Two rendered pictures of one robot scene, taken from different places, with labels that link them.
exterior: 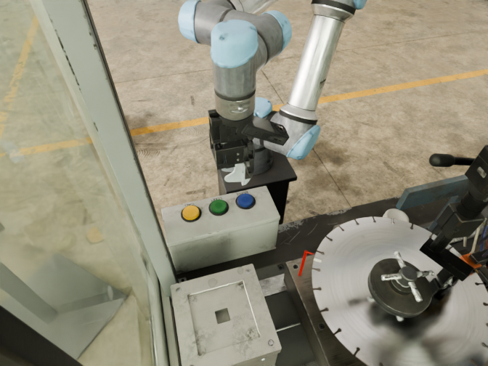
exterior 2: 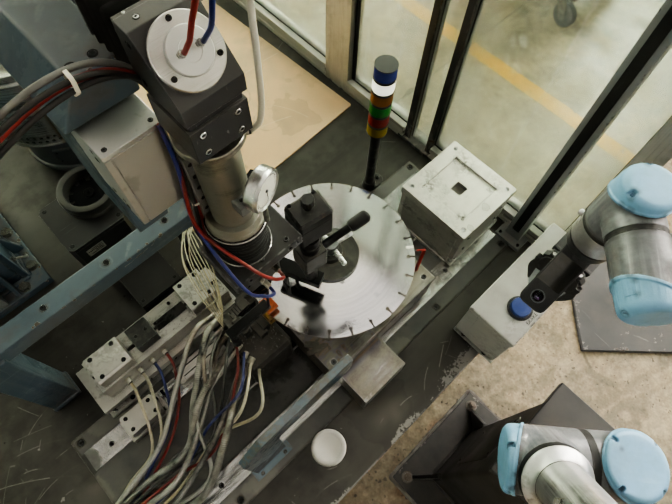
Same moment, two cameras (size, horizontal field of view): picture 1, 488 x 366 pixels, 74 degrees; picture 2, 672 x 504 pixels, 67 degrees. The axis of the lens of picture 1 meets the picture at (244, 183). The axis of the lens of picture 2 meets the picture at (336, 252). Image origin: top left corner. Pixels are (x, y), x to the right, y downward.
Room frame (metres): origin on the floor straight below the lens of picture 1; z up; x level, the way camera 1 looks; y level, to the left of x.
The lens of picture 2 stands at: (0.64, -0.50, 1.85)
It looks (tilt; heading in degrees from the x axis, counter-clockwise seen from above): 65 degrees down; 150
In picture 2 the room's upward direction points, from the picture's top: 3 degrees clockwise
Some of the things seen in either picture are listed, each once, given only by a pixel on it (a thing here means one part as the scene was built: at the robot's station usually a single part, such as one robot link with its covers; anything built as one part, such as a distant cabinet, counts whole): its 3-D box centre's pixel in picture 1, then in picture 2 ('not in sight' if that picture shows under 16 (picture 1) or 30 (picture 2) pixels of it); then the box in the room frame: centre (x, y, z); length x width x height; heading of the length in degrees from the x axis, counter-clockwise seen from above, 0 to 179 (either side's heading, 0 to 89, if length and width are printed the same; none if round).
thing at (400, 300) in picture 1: (401, 283); (330, 252); (0.28, -0.30, 0.96); 0.11 x 0.11 x 0.03
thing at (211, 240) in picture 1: (221, 229); (522, 293); (0.49, 0.06, 0.82); 0.28 x 0.11 x 0.15; 106
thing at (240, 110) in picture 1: (235, 102); (599, 231); (0.52, 0.02, 1.20); 0.08 x 0.08 x 0.05
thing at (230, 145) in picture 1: (232, 135); (578, 252); (0.52, 0.02, 1.12); 0.09 x 0.08 x 0.12; 105
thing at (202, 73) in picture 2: not in sight; (128, 62); (0.19, -0.49, 1.45); 0.35 x 0.07 x 0.28; 16
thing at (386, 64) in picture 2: not in sight; (385, 69); (0.07, -0.08, 1.14); 0.05 x 0.04 x 0.03; 16
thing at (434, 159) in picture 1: (462, 167); (338, 221); (0.34, -0.32, 1.21); 0.08 x 0.06 x 0.03; 106
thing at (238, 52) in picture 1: (235, 59); (630, 207); (0.53, 0.01, 1.28); 0.09 x 0.08 x 0.11; 148
